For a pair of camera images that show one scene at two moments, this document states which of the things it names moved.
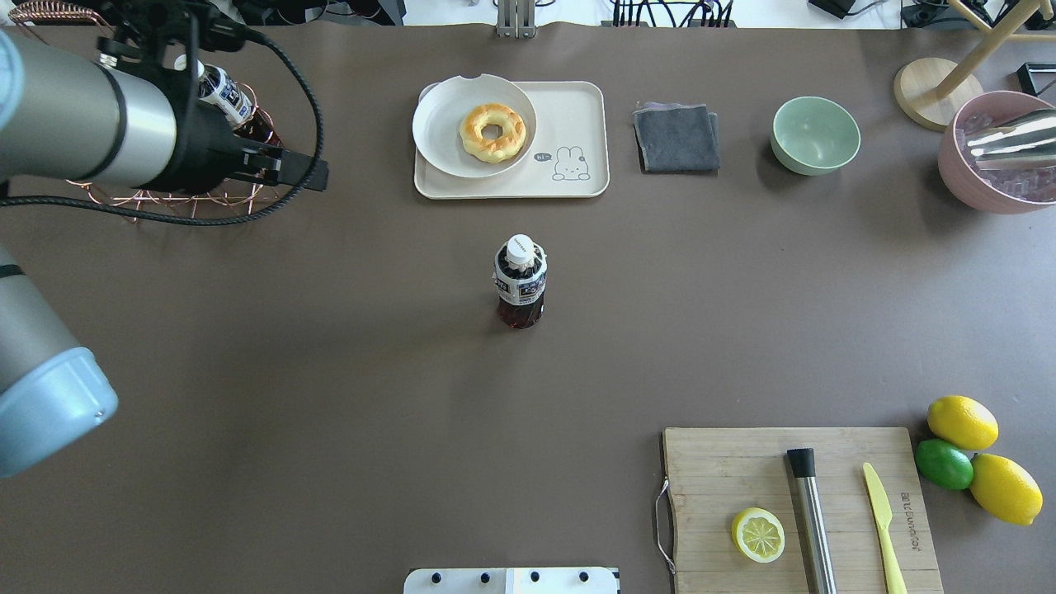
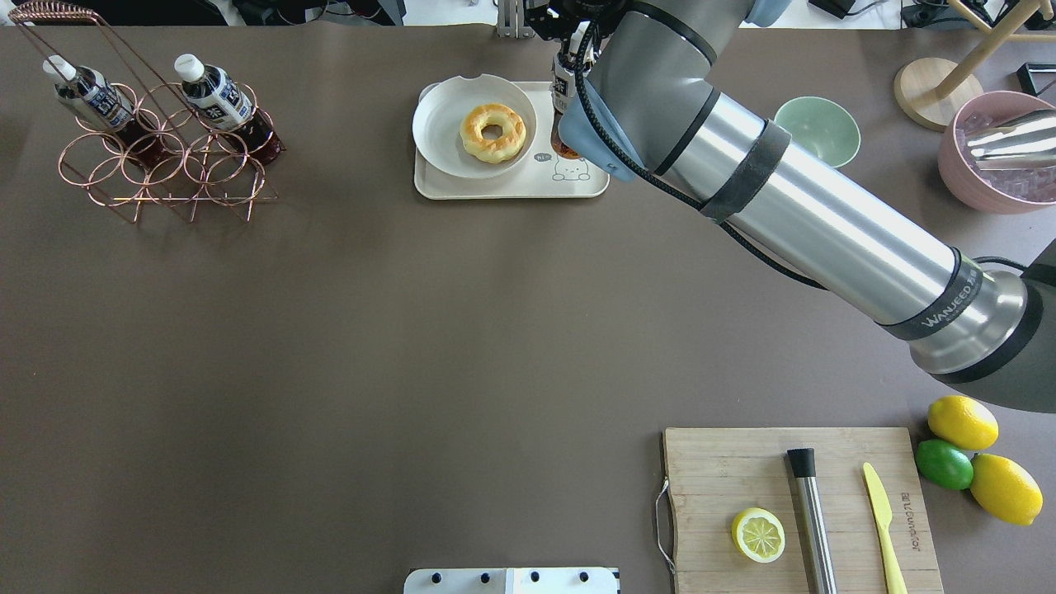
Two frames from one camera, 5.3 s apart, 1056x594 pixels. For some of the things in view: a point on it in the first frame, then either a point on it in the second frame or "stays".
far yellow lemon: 964,422 stays
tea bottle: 520,277 -> 564,85
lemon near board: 1006,490 stays
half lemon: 759,534 stays
